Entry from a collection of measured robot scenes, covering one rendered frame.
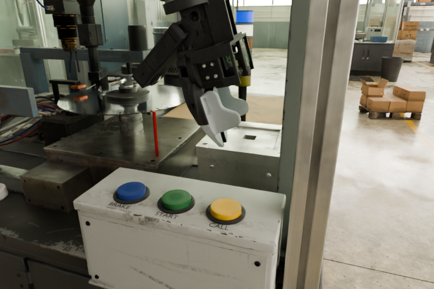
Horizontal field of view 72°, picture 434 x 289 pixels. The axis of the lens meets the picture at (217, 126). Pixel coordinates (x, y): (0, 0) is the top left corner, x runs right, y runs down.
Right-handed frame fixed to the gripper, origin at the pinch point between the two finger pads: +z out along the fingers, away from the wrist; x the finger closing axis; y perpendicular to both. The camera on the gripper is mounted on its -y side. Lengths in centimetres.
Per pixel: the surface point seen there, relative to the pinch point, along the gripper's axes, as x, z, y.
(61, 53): 41, -18, -72
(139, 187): -9.7, 2.1, -9.1
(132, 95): 19.5, -3.9, -29.8
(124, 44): 89, -13, -83
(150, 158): 8.4, 7.8, -22.0
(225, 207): -10.0, 5.2, 3.6
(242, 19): 38.0, -13.4, -3.9
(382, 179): 177, 134, 30
